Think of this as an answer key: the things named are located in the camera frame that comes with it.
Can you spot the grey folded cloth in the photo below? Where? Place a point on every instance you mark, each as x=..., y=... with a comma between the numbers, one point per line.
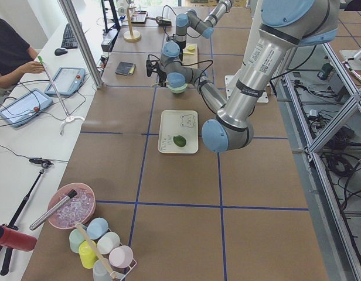
x=125, y=68

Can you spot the light green bowl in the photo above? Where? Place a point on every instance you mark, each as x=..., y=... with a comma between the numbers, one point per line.
x=178, y=90

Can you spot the wooden mug tree stand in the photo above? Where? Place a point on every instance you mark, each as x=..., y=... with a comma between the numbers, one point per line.
x=131, y=35

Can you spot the pink ice bowl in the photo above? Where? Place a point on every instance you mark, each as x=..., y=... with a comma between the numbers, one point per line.
x=80, y=208

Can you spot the blue cup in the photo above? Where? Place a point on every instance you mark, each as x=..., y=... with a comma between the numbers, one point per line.
x=97, y=228

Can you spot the seated person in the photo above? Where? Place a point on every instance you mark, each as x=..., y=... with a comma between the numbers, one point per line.
x=17, y=57

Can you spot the red cylinder can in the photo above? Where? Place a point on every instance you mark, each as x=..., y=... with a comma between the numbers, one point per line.
x=16, y=240

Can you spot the black computer mouse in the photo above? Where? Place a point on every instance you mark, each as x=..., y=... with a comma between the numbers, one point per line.
x=60, y=51

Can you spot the black keyboard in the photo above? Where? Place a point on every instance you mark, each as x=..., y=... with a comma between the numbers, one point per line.
x=69, y=40

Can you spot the wooden cutting board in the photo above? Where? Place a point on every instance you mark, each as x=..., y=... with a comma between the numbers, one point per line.
x=191, y=60

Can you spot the aluminium frame post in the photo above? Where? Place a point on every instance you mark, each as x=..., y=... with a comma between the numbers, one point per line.
x=72, y=18

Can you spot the far teach pendant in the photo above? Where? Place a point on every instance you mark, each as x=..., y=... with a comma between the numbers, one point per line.
x=68, y=80

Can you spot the teach pendant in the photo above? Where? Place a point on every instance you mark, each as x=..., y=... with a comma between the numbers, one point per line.
x=25, y=108
x=68, y=80

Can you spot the pink cup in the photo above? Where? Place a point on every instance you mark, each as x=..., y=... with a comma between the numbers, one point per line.
x=121, y=257

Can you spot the mint green cup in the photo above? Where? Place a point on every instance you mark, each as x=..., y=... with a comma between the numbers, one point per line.
x=75, y=240

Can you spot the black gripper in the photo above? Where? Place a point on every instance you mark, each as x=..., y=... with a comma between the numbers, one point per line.
x=180, y=50
x=162, y=76

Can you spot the near teach pendant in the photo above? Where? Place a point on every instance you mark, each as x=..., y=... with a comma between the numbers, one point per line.
x=25, y=108

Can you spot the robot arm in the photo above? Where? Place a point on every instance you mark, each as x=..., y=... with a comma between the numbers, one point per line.
x=204, y=27
x=284, y=25

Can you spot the white cup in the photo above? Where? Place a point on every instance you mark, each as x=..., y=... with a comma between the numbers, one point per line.
x=108, y=242

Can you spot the black tripod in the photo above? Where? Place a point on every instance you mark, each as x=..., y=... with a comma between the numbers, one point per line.
x=45, y=164

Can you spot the yellow cup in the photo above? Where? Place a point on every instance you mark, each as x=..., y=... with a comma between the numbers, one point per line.
x=87, y=256

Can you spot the metal scoop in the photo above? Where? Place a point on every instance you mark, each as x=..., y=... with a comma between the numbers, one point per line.
x=161, y=21

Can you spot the cream bear serving tray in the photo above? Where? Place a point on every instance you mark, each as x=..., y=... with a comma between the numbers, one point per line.
x=178, y=122

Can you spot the steel ice tongs handle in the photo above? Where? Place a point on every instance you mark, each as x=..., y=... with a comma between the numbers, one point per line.
x=52, y=210

